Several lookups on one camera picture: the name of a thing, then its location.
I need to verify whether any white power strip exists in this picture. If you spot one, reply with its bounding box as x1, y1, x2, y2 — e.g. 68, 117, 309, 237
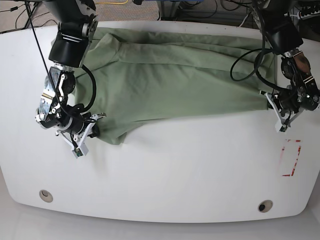
298, 5, 320, 20

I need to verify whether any right table cable grommet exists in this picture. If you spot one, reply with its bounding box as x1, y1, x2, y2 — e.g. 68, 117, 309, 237
257, 200, 273, 213

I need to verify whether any green t-shirt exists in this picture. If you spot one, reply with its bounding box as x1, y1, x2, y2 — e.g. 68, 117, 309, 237
51, 26, 276, 146

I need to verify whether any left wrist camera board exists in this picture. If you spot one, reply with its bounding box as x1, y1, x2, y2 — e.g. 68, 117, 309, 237
278, 126, 288, 133

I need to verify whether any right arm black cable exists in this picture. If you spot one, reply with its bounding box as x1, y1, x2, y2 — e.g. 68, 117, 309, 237
23, 0, 98, 126

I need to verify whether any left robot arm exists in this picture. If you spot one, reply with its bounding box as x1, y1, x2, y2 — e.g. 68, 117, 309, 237
252, 0, 320, 132

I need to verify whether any yellow cable on floor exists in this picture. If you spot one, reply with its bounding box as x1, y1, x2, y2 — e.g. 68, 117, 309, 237
96, 0, 131, 6

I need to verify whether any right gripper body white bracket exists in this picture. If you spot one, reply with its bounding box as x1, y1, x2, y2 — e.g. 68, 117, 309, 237
55, 112, 106, 156

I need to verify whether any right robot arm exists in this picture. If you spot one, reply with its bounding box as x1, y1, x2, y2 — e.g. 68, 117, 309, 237
35, 0, 106, 158

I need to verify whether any left table cable grommet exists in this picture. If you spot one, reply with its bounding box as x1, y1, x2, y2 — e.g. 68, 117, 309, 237
39, 189, 53, 203

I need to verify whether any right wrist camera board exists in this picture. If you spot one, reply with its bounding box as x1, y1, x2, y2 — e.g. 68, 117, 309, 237
72, 148, 84, 159

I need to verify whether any table cable grommet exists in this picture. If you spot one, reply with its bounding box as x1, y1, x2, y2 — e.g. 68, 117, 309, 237
39, 189, 53, 203
257, 200, 273, 213

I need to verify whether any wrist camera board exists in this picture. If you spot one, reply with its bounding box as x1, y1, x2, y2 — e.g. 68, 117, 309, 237
278, 126, 288, 133
72, 148, 84, 159

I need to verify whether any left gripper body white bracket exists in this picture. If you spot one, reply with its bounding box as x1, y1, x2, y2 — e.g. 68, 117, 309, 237
259, 90, 304, 133

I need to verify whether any red tape rectangle marking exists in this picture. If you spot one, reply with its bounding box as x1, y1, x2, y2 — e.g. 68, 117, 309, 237
278, 139, 303, 177

